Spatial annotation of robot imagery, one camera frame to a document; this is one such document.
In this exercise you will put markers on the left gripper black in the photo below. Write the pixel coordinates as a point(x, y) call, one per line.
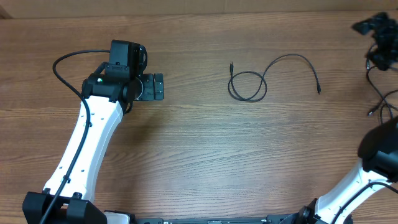
point(149, 93)

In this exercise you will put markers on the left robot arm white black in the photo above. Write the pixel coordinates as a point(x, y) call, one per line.
point(106, 96)

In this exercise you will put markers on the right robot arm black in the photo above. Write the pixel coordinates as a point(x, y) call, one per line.
point(377, 165)

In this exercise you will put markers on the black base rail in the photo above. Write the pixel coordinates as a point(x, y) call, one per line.
point(217, 221)

